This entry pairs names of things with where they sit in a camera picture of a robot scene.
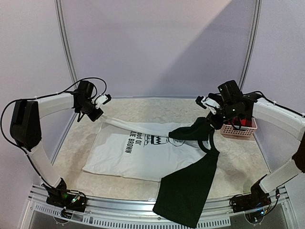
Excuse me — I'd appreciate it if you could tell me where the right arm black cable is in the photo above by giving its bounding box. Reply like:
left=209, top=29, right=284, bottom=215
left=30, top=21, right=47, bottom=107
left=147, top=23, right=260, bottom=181
left=243, top=90, right=305, bottom=120

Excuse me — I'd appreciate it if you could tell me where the right aluminium frame post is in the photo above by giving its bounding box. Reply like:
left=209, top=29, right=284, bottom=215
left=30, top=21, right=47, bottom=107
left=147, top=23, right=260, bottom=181
left=238, top=0, right=262, bottom=90

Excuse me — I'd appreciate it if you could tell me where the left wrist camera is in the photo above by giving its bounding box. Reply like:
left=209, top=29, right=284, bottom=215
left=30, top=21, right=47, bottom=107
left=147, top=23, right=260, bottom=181
left=93, top=94, right=112, bottom=109

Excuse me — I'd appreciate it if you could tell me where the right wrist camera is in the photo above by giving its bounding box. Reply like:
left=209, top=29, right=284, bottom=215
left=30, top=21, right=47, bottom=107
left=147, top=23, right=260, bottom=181
left=195, top=96, right=221, bottom=115

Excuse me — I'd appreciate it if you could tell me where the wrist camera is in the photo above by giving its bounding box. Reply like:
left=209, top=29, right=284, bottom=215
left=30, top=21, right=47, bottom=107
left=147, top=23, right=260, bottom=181
left=195, top=96, right=221, bottom=115
left=93, top=94, right=112, bottom=109

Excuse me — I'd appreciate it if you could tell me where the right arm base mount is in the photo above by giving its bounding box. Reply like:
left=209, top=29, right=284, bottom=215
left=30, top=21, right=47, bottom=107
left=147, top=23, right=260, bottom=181
left=229, top=183, right=271, bottom=213

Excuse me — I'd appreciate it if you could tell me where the left aluminium frame post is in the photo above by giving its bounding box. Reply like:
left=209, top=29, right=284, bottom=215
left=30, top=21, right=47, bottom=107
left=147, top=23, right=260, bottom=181
left=54, top=0, right=84, bottom=101

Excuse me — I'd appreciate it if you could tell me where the aluminium front rail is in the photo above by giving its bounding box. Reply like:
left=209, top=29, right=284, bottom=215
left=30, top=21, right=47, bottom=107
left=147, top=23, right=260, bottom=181
left=23, top=187, right=298, bottom=229

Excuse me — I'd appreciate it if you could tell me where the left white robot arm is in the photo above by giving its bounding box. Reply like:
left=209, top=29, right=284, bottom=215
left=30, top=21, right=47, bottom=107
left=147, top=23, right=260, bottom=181
left=9, top=77, right=112, bottom=189

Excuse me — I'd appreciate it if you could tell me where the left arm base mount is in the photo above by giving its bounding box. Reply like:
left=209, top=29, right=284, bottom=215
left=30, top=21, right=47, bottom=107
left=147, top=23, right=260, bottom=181
left=42, top=178, right=88, bottom=212

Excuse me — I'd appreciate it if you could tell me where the aluminium frame post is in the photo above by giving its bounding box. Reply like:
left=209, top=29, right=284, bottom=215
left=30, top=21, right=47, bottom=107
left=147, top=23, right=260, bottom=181
left=238, top=0, right=262, bottom=90
left=54, top=0, right=84, bottom=101

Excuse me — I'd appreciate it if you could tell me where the white green raglan t-shirt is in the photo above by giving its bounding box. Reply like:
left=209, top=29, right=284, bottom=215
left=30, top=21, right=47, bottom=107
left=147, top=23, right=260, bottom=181
left=83, top=117, right=219, bottom=228

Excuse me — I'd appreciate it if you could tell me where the pink plastic laundry basket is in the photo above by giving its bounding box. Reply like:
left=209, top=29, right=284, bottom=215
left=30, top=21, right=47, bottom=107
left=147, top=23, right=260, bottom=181
left=220, top=118, right=257, bottom=138

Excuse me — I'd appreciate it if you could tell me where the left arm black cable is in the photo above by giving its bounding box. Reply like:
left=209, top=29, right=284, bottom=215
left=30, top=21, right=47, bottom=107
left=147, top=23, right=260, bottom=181
left=0, top=76, right=108, bottom=148

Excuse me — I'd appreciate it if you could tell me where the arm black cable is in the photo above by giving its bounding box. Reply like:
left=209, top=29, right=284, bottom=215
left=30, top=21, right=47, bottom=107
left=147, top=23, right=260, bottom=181
left=0, top=76, right=108, bottom=148
left=243, top=90, right=305, bottom=120

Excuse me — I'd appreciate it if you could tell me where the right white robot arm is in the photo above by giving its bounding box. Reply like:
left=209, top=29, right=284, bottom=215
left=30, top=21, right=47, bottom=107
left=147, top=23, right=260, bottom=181
left=198, top=80, right=305, bottom=193

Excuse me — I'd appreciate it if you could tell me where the red black plaid garment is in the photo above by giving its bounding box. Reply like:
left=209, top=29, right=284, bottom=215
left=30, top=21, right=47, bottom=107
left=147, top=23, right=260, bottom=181
left=228, top=117, right=252, bottom=129

